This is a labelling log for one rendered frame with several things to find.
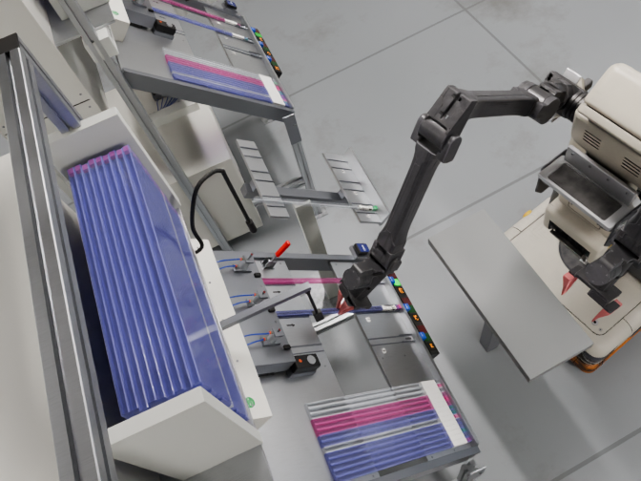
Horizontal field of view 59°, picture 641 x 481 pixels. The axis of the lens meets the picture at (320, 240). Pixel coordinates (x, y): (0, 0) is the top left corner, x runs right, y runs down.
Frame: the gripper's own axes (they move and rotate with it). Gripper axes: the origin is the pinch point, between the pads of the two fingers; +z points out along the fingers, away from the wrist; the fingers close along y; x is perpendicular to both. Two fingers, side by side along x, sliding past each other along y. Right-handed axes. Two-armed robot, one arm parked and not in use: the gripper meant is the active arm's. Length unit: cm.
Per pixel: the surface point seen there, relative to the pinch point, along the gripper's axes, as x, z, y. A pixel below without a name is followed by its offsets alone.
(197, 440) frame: -69, -24, 39
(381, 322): 15.5, 0.8, 4.4
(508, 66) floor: 170, -43, -130
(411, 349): 22.4, 0.9, 14.9
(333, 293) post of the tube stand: 63, 57, -46
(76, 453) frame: -94, -45, 45
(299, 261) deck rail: -5.0, 1.4, -19.1
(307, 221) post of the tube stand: 17, 11, -46
